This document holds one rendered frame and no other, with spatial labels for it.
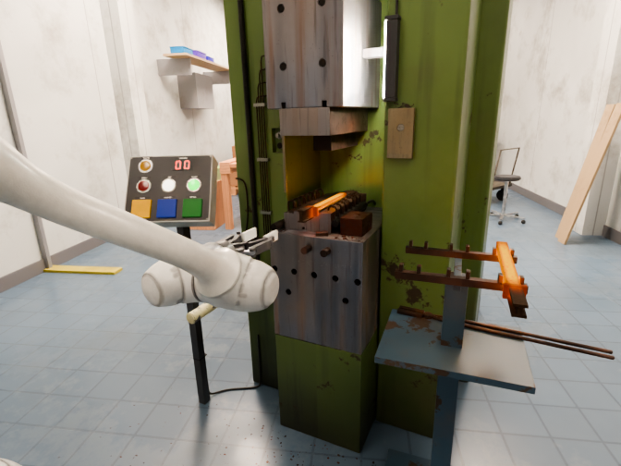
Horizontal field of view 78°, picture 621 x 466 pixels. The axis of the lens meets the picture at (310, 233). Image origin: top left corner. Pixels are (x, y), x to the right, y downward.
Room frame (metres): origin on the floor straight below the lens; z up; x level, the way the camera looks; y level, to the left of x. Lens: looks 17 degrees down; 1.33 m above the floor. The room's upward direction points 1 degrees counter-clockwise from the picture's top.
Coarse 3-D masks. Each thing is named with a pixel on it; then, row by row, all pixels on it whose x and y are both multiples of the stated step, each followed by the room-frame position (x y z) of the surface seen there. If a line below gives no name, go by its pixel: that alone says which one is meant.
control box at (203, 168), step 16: (144, 160) 1.57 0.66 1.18; (160, 160) 1.57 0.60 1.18; (176, 160) 1.56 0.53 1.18; (192, 160) 1.56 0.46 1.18; (208, 160) 1.56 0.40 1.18; (128, 176) 1.54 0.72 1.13; (144, 176) 1.54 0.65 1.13; (160, 176) 1.53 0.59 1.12; (176, 176) 1.53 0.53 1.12; (192, 176) 1.53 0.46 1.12; (208, 176) 1.53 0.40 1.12; (128, 192) 1.50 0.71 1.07; (144, 192) 1.50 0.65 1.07; (160, 192) 1.50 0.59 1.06; (176, 192) 1.50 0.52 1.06; (192, 192) 1.49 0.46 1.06; (208, 192) 1.49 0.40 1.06; (128, 208) 1.47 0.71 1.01; (208, 208) 1.46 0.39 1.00; (160, 224) 1.46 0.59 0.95; (176, 224) 1.46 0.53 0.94; (192, 224) 1.47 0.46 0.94; (208, 224) 1.47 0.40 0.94
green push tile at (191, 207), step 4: (184, 200) 1.47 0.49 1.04; (188, 200) 1.47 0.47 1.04; (192, 200) 1.47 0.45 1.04; (196, 200) 1.47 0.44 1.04; (200, 200) 1.47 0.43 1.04; (184, 204) 1.46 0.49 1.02; (188, 204) 1.46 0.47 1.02; (192, 204) 1.46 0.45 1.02; (196, 204) 1.46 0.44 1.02; (200, 204) 1.46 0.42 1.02; (184, 208) 1.46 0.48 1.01; (188, 208) 1.45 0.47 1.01; (192, 208) 1.45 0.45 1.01; (196, 208) 1.45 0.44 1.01; (200, 208) 1.45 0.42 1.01; (184, 212) 1.45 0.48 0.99; (188, 212) 1.45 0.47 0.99; (192, 212) 1.45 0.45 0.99; (196, 212) 1.45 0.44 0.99; (200, 212) 1.45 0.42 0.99; (184, 216) 1.44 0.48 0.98; (188, 216) 1.44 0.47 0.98; (192, 216) 1.44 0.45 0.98; (196, 216) 1.44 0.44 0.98; (200, 216) 1.44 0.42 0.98
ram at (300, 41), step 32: (288, 0) 1.44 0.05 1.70; (320, 0) 1.39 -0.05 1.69; (352, 0) 1.42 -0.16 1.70; (288, 32) 1.44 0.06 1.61; (320, 32) 1.39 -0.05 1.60; (352, 32) 1.43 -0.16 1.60; (288, 64) 1.44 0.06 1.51; (320, 64) 1.39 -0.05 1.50; (352, 64) 1.43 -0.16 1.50; (288, 96) 1.44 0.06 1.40; (320, 96) 1.39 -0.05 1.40; (352, 96) 1.43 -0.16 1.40
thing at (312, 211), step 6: (342, 192) 1.69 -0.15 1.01; (330, 198) 1.58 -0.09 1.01; (336, 198) 1.59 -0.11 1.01; (318, 204) 1.46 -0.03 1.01; (324, 204) 1.47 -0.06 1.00; (300, 210) 1.33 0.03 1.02; (306, 210) 1.33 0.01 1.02; (312, 210) 1.39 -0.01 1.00; (300, 216) 1.32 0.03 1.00; (306, 216) 1.35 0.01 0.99; (312, 216) 1.38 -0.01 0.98; (300, 222) 1.32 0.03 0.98
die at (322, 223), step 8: (336, 192) 1.79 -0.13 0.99; (352, 192) 1.73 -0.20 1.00; (312, 200) 1.68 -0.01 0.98; (320, 200) 1.63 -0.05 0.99; (336, 200) 1.57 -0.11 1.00; (344, 200) 1.61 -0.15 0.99; (296, 208) 1.53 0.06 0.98; (320, 208) 1.43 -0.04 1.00; (288, 216) 1.45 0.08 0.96; (296, 216) 1.44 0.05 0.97; (320, 216) 1.39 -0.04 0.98; (328, 216) 1.38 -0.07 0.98; (288, 224) 1.45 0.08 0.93; (296, 224) 1.44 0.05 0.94; (304, 224) 1.42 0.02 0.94; (312, 224) 1.41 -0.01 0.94; (320, 224) 1.39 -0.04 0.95; (328, 224) 1.38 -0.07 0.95; (328, 232) 1.38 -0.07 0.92
